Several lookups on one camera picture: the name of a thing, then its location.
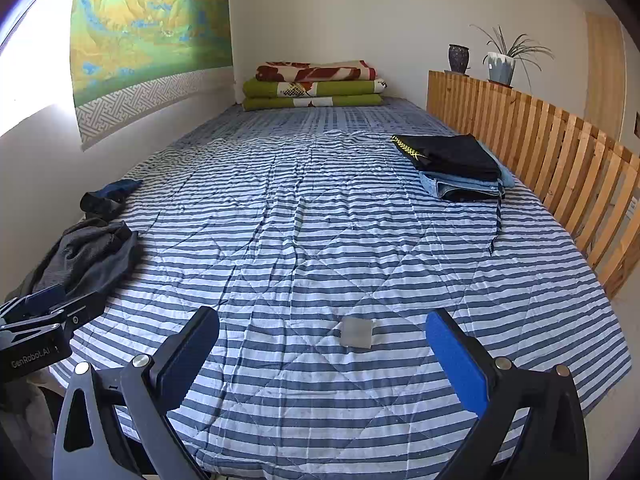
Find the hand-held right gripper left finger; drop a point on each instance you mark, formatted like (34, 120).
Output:
(192, 355)

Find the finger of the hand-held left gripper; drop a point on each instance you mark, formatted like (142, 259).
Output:
(82, 312)
(45, 297)

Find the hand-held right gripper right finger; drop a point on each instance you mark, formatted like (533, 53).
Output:
(460, 360)

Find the grey garment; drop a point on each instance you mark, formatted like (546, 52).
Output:
(85, 255)

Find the grey square patch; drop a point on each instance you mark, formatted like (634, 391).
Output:
(357, 332)

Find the blue and black garment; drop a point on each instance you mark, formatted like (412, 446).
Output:
(107, 195)

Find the blue white striped quilt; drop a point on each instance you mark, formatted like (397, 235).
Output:
(300, 235)

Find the folded blue jeans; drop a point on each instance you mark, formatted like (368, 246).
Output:
(442, 185)

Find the light blue folded garment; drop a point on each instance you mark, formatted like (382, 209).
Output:
(506, 172)

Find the stack of folded clothes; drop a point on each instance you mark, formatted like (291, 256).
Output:
(455, 155)

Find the green folded blanket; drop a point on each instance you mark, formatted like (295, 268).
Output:
(345, 89)

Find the potted plant in white pot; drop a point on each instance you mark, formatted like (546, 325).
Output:
(500, 67)

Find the dark ceramic vase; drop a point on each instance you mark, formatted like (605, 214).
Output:
(459, 57)

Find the red and cream folded blanket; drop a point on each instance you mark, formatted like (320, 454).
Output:
(315, 71)

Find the wooden door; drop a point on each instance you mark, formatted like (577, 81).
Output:
(605, 80)

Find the wooden slatted bed rail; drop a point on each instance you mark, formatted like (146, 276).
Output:
(540, 130)

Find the landscape wall poster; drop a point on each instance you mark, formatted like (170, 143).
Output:
(145, 35)

